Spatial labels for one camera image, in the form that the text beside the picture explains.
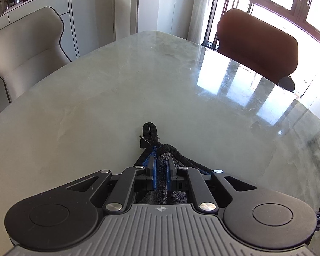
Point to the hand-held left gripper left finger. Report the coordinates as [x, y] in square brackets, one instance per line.
[155, 176]

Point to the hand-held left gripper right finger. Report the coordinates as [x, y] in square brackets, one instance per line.
[168, 174]

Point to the blue and grey towel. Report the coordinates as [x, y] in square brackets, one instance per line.
[161, 162]

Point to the brown leather chair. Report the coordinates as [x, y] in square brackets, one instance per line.
[256, 42]

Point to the white counter cabinet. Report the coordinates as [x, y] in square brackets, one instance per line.
[176, 13]

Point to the black metal railing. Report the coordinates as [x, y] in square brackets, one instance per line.
[213, 13]

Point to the beige upholstered chair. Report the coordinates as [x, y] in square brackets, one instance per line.
[26, 48]

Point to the brown window frame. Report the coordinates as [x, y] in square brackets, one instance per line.
[300, 8]

